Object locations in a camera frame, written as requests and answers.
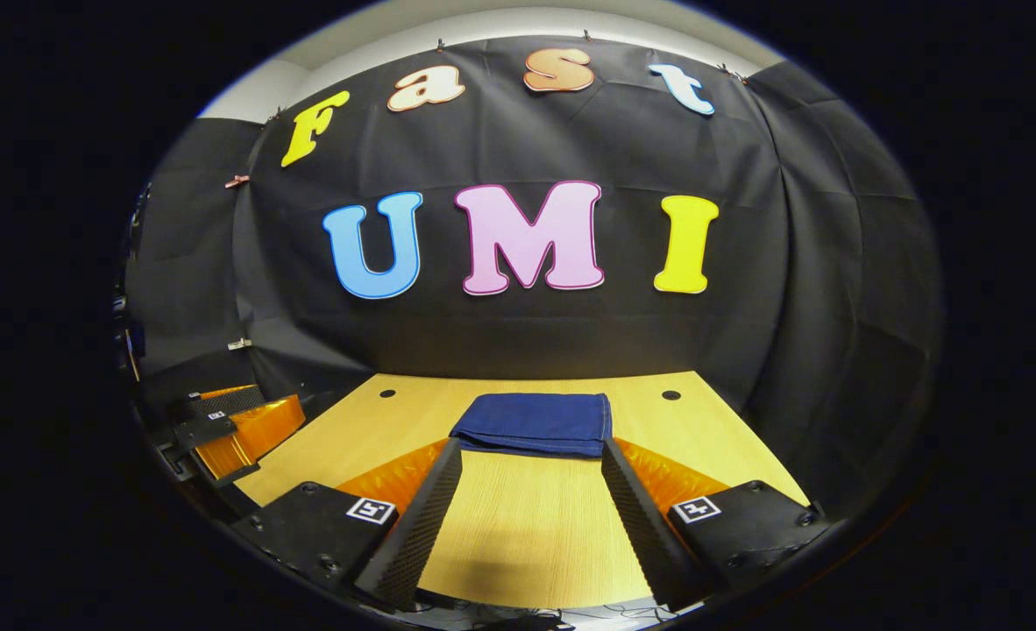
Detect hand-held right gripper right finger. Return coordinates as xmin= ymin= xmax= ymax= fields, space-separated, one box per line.
xmin=601 ymin=436 xmax=830 ymax=613

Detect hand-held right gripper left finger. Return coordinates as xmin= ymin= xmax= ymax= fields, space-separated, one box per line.
xmin=229 ymin=436 xmax=465 ymax=613

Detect blue jeans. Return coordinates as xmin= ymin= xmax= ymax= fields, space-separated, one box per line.
xmin=448 ymin=393 xmax=614 ymax=459

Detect black backdrop cloth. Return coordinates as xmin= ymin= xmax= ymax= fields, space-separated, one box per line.
xmin=124 ymin=33 xmax=947 ymax=518

